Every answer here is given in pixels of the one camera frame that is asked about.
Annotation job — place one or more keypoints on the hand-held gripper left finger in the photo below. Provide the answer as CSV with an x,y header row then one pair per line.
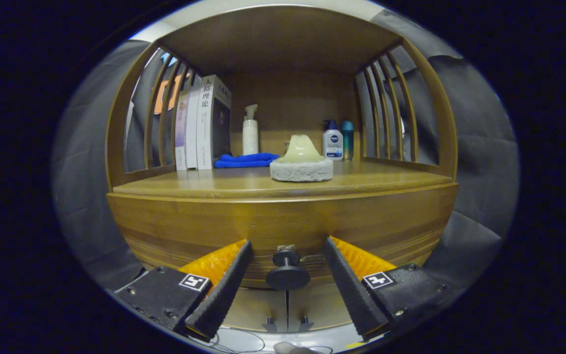
x,y
224,290

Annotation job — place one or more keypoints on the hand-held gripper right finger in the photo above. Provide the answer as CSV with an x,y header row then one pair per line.
x,y
352,290

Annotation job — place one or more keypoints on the wooden drawer with black knob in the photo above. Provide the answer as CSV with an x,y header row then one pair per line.
x,y
288,221

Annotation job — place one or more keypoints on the wooden cabinet door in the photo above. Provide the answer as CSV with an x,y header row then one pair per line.
x,y
322,305
258,307

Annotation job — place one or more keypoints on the wooden countertop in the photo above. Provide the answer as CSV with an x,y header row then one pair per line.
x,y
214,184

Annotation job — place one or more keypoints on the wooden cabinet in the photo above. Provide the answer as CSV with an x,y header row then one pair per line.
x,y
283,39

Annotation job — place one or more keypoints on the blue folded cloth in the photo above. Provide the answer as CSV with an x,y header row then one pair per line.
x,y
243,161

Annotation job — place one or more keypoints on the white lotion bottle blue cap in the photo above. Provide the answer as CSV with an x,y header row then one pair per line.
x,y
332,145

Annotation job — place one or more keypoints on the teal bottle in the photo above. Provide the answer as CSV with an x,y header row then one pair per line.
x,y
348,140

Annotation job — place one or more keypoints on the white pump bottle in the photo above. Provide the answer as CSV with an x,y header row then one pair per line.
x,y
250,137

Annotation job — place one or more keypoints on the white spine book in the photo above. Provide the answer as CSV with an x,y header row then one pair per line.
x,y
192,130

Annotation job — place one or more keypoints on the pink spine book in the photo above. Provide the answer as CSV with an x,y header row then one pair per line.
x,y
181,132

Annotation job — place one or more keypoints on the grey cover book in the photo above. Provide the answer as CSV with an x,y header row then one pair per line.
x,y
205,128

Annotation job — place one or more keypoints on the black backdrop cloth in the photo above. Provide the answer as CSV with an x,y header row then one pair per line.
x,y
474,172

